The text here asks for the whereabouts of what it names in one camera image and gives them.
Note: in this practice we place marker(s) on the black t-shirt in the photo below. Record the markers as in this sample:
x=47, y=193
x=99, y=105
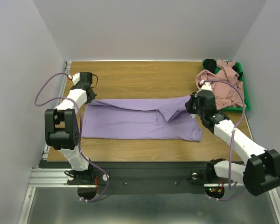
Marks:
x=210, y=65

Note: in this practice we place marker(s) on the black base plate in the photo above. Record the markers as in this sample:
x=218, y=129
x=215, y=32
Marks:
x=90, y=194

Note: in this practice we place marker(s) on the aluminium front rail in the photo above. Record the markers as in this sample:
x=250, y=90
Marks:
x=42, y=177

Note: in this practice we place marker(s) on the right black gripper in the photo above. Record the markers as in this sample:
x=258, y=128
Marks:
x=192, y=105

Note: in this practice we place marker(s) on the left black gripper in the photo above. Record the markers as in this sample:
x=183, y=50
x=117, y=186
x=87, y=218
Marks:
x=92, y=98

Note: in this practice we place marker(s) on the green plastic bin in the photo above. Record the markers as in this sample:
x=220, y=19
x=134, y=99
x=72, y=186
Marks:
x=245, y=98

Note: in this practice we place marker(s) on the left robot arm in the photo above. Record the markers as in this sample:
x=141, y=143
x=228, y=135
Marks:
x=63, y=133

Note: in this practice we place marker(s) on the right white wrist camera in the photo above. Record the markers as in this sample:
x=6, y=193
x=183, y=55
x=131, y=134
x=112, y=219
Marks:
x=204, y=86

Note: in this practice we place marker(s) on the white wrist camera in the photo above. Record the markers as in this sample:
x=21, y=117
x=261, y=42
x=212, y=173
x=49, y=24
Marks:
x=204, y=86
x=75, y=78

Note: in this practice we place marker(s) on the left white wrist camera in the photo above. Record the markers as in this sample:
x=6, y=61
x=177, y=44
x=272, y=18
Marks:
x=75, y=78

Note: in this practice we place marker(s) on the right electronics board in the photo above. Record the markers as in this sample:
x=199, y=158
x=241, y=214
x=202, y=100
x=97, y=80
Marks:
x=215, y=192

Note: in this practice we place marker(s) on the purple t-shirt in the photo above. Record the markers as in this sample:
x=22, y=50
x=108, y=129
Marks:
x=139, y=119

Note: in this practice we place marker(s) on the pink t-shirt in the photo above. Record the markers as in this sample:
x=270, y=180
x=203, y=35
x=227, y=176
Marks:
x=224, y=88

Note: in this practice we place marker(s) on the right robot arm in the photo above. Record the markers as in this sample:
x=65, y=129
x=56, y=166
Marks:
x=260, y=171

